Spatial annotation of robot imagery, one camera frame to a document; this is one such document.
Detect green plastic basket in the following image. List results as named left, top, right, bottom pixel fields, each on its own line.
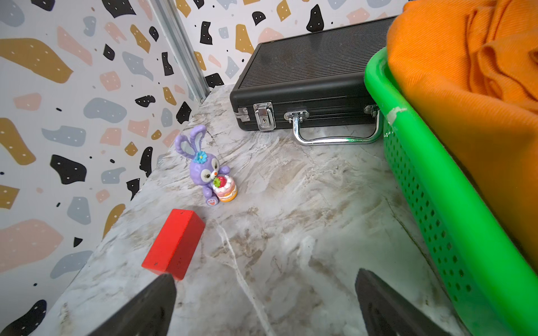
left=364, top=49, right=537, bottom=335

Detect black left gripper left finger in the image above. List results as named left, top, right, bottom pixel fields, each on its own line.
left=91, top=274, right=177, bottom=335

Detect aluminium corner post left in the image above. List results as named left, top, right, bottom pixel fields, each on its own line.
left=150, top=0, right=211, bottom=104

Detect purple bunny toy figurine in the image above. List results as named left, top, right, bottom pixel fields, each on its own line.
left=175, top=125, right=238, bottom=207

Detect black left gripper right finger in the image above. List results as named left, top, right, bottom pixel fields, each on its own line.
left=355, top=268, right=448, bottom=335

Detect red rectangular block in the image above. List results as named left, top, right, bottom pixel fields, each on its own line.
left=142, top=209, right=205, bottom=281

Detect orange pants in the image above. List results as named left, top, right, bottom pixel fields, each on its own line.
left=388, top=1, right=537, bottom=266

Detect black hard carry case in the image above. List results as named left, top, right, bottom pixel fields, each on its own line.
left=230, top=17, right=395, bottom=146

